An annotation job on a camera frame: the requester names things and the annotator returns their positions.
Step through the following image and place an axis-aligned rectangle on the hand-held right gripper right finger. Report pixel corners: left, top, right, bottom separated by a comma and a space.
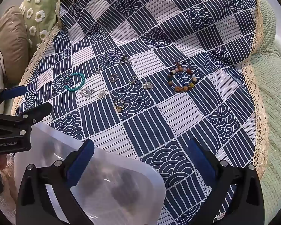
188, 139, 265, 225

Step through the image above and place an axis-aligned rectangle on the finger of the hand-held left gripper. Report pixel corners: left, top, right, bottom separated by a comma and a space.
0, 102, 52, 141
0, 86, 27, 113

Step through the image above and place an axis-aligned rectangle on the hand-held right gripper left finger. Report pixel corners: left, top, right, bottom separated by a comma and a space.
15, 139, 95, 225

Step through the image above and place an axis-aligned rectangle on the translucent white plastic box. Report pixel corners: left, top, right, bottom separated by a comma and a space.
14, 122, 166, 225

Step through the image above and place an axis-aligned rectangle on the silver ring with large ornament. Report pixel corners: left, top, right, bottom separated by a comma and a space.
81, 87, 94, 98

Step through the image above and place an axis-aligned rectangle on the turquoise bead bracelet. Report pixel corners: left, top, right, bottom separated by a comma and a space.
64, 73, 86, 92

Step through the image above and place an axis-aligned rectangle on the multicolour stone bead bracelet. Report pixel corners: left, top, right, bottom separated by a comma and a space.
167, 62, 198, 94

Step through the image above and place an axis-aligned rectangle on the dark stone silver ring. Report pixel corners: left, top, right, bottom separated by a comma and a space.
118, 55, 131, 65

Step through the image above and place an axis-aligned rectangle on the beige fluffy rug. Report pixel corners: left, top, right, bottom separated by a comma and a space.
0, 156, 18, 218

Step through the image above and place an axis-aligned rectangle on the brown pillow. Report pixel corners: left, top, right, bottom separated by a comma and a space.
0, 6, 33, 75

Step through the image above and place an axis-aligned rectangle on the navy white patterned cloth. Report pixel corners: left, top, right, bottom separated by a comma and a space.
10, 0, 270, 225

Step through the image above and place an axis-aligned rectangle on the green daisy pillow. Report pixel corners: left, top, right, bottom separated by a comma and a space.
20, 0, 61, 50

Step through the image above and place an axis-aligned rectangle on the green quilted bedspread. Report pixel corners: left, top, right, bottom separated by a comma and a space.
5, 0, 281, 225

